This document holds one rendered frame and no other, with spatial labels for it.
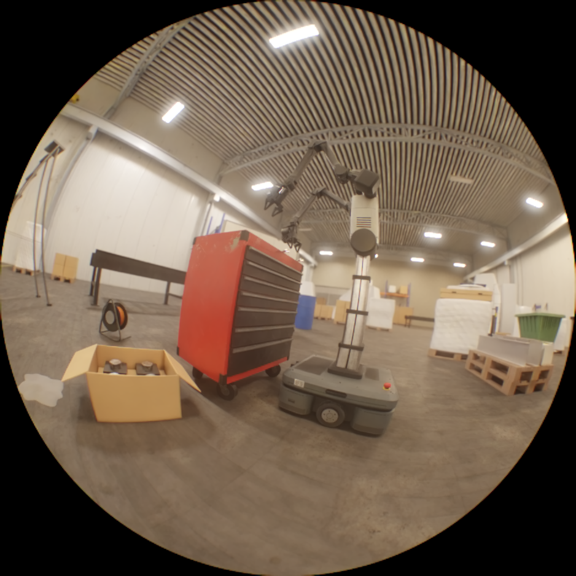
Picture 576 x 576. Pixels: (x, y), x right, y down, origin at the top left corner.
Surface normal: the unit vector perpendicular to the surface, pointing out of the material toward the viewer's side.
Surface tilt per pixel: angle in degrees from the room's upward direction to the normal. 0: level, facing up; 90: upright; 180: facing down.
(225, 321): 90
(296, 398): 90
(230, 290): 90
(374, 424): 90
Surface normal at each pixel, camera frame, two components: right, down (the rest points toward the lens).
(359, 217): -0.47, 0.07
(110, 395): 0.74, 0.07
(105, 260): 0.90, 0.11
